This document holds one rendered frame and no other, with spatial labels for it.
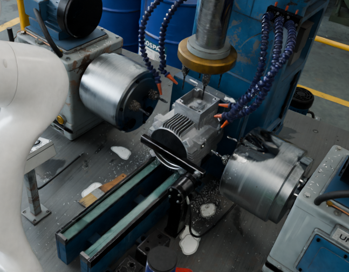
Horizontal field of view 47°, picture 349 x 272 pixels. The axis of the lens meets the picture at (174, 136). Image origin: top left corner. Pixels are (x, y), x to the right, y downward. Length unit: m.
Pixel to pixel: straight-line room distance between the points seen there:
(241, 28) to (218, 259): 0.75
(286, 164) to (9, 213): 0.75
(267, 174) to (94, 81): 0.67
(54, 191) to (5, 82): 0.90
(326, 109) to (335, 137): 1.71
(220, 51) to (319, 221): 0.54
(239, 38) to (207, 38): 0.24
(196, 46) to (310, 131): 0.91
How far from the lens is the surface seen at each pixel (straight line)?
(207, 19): 1.14
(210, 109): 1.32
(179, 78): 1.42
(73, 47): 1.50
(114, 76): 1.39
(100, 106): 1.42
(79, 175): 1.52
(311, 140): 1.88
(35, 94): 0.64
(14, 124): 0.66
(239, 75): 1.44
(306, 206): 1.09
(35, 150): 1.22
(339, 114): 3.67
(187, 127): 1.28
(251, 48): 1.38
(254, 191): 1.17
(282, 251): 1.25
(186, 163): 1.25
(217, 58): 1.17
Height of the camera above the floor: 1.90
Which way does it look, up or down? 41 degrees down
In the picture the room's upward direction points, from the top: 9 degrees clockwise
